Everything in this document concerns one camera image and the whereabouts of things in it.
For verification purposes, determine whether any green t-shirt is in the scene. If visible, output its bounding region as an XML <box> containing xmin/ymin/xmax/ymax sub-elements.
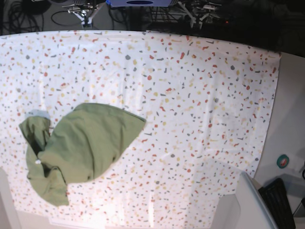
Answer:
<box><xmin>20</xmin><ymin>103</ymin><xmax>146</xmax><ymax>207</ymax></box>

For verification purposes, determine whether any terrazzo pattern tablecloth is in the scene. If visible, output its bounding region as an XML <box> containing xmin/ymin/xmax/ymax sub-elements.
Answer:
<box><xmin>0</xmin><ymin>31</ymin><xmax>281</xmax><ymax>229</ymax></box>

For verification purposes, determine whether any blue box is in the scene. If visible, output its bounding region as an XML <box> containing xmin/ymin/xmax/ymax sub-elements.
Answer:
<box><xmin>106</xmin><ymin>0</ymin><xmax>178</xmax><ymax>7</ymax></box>

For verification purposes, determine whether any green tape roll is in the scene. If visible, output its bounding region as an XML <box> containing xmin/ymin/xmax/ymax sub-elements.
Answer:
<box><xmin>276</xmin><ymin>154</ymin><xmax>290</xmax><ymax>169</ymax></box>

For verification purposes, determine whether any black keyboard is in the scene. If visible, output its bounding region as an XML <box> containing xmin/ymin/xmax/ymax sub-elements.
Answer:
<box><xmin>258</xmin><ymin>178</ymin><xmax>296</xmax><ymax>229</ymax></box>

